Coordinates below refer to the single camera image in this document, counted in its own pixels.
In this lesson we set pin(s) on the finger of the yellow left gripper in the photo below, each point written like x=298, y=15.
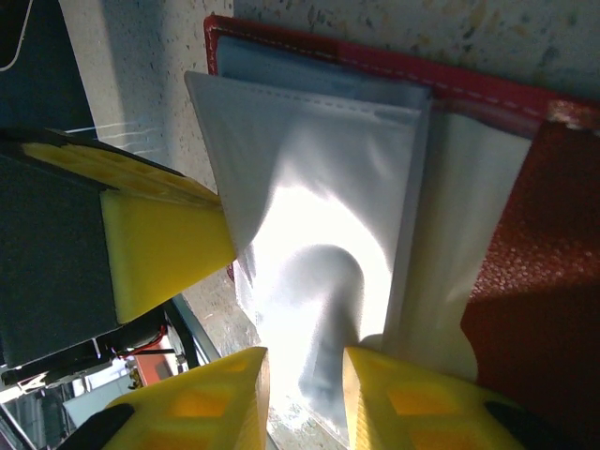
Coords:
x=164, y=244

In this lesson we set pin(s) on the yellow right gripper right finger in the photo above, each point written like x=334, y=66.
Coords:
x=412, y=412

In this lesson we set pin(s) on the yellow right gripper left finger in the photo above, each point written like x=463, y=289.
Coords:
x=201, y=412

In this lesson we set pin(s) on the red card holder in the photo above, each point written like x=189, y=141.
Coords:
x=539, y=281

